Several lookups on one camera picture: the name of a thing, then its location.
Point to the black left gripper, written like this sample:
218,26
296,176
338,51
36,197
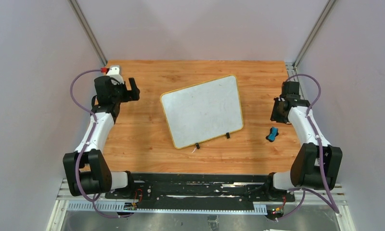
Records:
127,92

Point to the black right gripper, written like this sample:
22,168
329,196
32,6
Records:
275,112

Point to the blue whiteboard eraser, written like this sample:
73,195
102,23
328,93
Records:
274,132

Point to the yellow-framed whiteboard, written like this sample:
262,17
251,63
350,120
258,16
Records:
203,111

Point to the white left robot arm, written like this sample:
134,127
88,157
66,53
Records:
86,169

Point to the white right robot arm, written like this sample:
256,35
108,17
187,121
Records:
317,163

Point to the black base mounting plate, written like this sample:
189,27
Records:
200,192

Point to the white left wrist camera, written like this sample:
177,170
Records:
114,73

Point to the aluminium frame rails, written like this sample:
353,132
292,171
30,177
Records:
309,212

